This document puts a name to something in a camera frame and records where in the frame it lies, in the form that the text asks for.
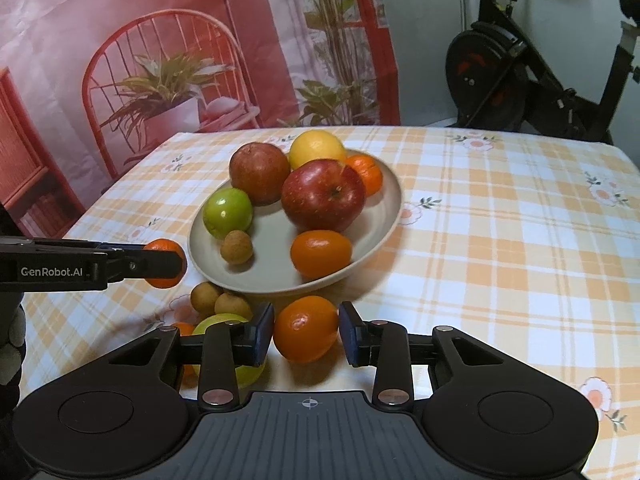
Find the black exercise bike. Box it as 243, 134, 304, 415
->
445, 0, 640, 147

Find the small green apple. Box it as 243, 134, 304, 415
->
202, 188, 255, 240

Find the red apple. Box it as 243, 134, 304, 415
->
281, 159, 367, 234

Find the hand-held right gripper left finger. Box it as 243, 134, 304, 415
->
105, 302, 276, 411

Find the yellow-green apple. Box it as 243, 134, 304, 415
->
192, 313, 266, 389

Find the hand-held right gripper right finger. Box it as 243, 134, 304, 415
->
339, 301, 506, 411

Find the brown-red pomegranate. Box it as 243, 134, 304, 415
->
229, 142, 292, 207

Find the printed pink backdrop cloth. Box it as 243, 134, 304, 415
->
0, 0, 404, 241

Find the checked floral tablecloth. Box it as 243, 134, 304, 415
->
20, 125, 640, 480

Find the yellow lemon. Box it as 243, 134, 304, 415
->
289, 130, 347, 171

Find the mandarin orange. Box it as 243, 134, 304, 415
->
345, 154, 384, 197
272, 296, 341, 365
290, 230, 354, 281
172, 322, 199, 387
142, 239, 189, 290

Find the beige plate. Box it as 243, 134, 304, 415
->
187, 149, 404, 295

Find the person's left hand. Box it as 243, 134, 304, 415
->
0, 305, 27, 413

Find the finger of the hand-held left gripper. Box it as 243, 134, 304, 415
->
97, 250, 181, 282
30, 239, 147, 254

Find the brown longan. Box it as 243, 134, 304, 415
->
221, 230, 255, 265
190, 281, 225, 314
215, 292, 254, 321

